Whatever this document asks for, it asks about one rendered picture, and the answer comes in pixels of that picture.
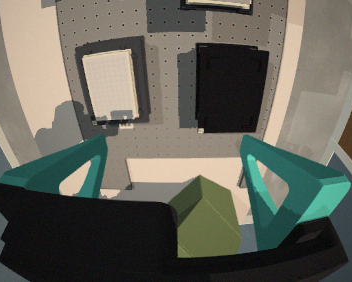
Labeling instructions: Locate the grey perforated base plate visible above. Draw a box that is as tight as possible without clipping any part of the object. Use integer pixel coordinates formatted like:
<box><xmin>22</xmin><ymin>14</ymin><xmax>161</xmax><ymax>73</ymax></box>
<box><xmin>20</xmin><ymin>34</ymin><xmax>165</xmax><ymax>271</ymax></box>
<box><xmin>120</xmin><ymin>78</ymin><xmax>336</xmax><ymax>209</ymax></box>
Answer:
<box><xmin>55</xmin><ymin>0</ymin><xmax>289</xmax><ymax>190</ymax></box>

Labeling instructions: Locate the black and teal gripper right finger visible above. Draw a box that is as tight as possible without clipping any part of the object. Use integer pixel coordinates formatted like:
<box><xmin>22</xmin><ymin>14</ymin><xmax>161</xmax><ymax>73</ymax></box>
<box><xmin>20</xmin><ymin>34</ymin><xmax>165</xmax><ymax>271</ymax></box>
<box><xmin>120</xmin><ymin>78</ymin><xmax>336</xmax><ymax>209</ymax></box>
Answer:
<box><xmin>240</xmin><ymin>134</ymin><xmax>351</xmax><ymax>251</ymax></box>

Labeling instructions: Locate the small grey label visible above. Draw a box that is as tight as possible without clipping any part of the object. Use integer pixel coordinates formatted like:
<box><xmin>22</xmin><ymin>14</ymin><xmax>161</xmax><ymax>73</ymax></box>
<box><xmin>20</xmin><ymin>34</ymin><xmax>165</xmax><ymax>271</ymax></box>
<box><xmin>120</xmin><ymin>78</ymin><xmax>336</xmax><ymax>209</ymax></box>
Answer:
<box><xmin>119</xmin><ymin>124</ymin><xmax>133</xmax><ymax>129</ymax></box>

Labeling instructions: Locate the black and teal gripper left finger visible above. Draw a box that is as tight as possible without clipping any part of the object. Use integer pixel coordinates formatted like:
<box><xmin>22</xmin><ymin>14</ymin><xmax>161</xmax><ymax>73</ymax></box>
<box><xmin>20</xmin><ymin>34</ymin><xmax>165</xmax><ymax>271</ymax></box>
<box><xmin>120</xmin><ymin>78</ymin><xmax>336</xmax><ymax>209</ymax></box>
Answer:
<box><xmin>0</xmin><ymin>134</ymin><xmax>108</xmax><ymax>198</ymax></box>

